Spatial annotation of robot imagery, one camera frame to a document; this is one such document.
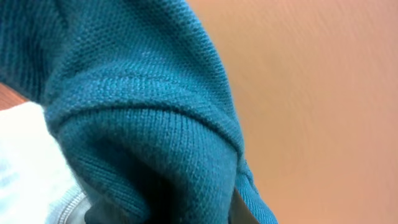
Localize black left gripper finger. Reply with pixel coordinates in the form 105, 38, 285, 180
229, 188, 259, 224

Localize folded light blue jeans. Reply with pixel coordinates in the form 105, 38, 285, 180
1, 102, 91, 224

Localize blue t-shirt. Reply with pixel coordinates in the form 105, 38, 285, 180
1, 0, 276, 223

